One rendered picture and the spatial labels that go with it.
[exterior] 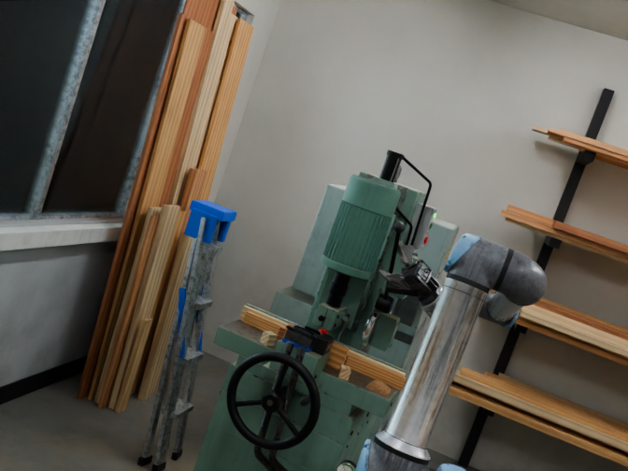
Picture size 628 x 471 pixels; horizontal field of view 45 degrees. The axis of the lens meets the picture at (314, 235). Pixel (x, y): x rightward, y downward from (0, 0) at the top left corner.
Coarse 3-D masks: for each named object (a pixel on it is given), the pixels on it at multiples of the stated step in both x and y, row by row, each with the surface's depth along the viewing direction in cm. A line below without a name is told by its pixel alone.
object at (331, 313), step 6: (318, 306) 247; (324, 306) 247; (330, 306) 250; (342, 306) 257; (318, 312) 247; (324, 312) 247; (330, 312) 246; (336, 312) 245; (342, 312) 253; (330, 318) 246; (336, 318) 247; (318, 324) 247; (324, 324) 247; (330, 324) 246; (336, 324) 251; (330, 330) 246
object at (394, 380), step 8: (248, 312) 258; (248, 320) 259; (256, 320) 258; (264, 320) 257; (264, 328) 257; (272, 328) 256; (352, 360) 248; (360, 360) 248; (352, 368) 248; (360, 368) 248; (368, 368) 247; (376, 368) 246; (368, 376) 247; (376, 376) 246; (384, 376) 245; (392, 376) 245; (400, 376) 246; (392, 384) 245; (400, 384) 244
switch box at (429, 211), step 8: (416, 208) 270; (424, 208) 269; (432, 208) 268; (416, 216) 269; (424, 216) 269; (432, 216) 269; (416, 224) 270; (424, 224) 269; (424, 232) 269; (416, 240) 270; (416, 248) 270
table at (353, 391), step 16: (240, 320) 261; (224, 336) 244; (240, 336) 243; (256, 336) 247; (240, 352) 243; (256, 352) 241; (304, 384) 227; (320, 384) 232; (336, 384) 234; (352, 384) 233; (352, 400) 233; (368, 400) 231; (384, 400) 230; (384, 416) 232
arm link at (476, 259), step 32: (480, 256) 191; (448, 288) 193; (480, 288) 191; (448, 320) 190; (448, 352) 190; (416, 384) 190; (448, 384) 191; (416, 416) 189; (384, 448) 188; (416, 448) 188
